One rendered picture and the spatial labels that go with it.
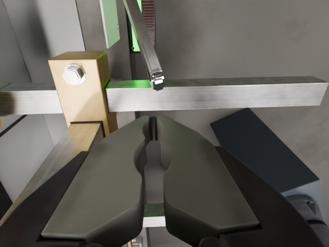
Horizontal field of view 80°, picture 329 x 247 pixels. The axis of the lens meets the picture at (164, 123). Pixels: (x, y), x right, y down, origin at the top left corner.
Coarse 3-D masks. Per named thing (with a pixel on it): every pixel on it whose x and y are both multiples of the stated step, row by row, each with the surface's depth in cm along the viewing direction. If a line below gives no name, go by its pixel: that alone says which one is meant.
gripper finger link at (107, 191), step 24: (144, 120) 11; (96, 144) 9; (120, 144) 9; (144, 144) 10; (96, 168) 8; (120, 168) 8; (72, 192) 7; (96, 192) 7; (120, 192) 7; (72, 216) 6; (96, 216) 6; (120, 216) 6; (96, 240) 6; (120, 240) 7
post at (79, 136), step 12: (72, 132) 21; (84, 132) 21; (96, 132) 22; (60, 144) 20; (72, 144) 20; (84, 144) 20; (48, 156) 18; (60, 156) 18; (72, 156) 18; (48, 168) 17; (60, 168) 17; (36, 180) 15; (24, 192) 14; (12, 204) 13
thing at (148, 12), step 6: (144, 0) 31; (150, 0) 31; (144, 6) 32; (150, 6) 32; (144, 12) 32; (150, 12) 32; (144, 18) 33; (150, 18) 33; (150, 24) 33; (150, 30) 34; (150, 36) 34
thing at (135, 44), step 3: (138, 0) 31; (138, 3) 32; (132, 30) 33; (132, 33) 34; (132, 36) 34; (135, 39) 34; (135, 42) 34; (135, 45) 35; (135, 48) 35; (138, 48) 35
